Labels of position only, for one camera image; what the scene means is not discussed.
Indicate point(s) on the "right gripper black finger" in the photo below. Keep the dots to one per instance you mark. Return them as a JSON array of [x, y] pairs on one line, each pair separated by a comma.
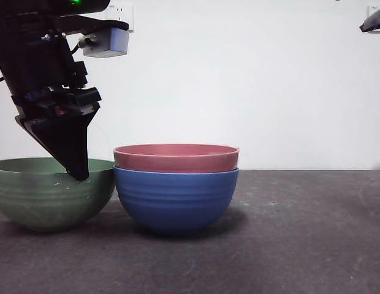
[[375, 21]]

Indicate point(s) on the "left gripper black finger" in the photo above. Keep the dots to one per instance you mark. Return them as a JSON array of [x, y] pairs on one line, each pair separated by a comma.
[[30, 131], [67, 144]]

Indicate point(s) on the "green ribbed bowl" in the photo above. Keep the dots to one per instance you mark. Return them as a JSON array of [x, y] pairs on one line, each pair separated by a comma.
[[40, 202]]

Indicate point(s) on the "red ribbed bowl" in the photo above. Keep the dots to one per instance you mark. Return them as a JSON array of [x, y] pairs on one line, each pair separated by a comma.
[[177, 159]]

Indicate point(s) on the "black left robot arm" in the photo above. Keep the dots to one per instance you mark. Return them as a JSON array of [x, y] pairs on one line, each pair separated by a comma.
[[40, 6]]

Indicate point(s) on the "blue ribbed bowl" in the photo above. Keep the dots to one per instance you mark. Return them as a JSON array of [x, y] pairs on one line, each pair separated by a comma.
[[177, 202]]

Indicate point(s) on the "white wall socket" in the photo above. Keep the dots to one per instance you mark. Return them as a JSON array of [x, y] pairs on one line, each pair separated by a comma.
[[124, 12], [370, 11]]

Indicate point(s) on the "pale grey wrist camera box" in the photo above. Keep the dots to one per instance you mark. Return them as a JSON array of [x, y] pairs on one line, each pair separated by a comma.
[[116, 41]]

